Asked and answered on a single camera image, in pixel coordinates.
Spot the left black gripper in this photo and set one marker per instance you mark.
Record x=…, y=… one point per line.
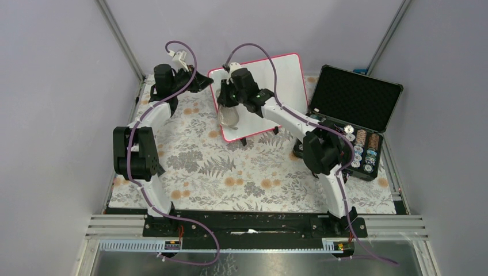
x=200, y=82

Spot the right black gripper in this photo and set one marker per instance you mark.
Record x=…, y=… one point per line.
x=224, y=100

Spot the grey wiping cloth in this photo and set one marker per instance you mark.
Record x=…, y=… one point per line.
x=228, y=117

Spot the pink framed whiteboard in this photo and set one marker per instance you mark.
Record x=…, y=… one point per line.
x=291, y=91

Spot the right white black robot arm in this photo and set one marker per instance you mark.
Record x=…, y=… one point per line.
x=322, y=146

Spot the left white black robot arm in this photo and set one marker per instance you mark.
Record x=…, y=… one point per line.
x=135, y=154

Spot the floral tablecloth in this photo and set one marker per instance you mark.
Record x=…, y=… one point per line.
x=204, y=172

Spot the black poker chip case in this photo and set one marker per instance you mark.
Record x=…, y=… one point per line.
x=360, y=107

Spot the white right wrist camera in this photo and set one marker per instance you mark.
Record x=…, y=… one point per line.
x=233, y=67

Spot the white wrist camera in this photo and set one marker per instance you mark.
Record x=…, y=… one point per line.
x=233, y=67
x=178, y=58

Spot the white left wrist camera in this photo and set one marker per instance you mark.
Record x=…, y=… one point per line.
x=178, y=58

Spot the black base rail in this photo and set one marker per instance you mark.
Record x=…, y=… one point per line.
x=207, y=230

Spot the aluminium frame front rails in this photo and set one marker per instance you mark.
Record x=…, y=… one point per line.
x=125, y=232

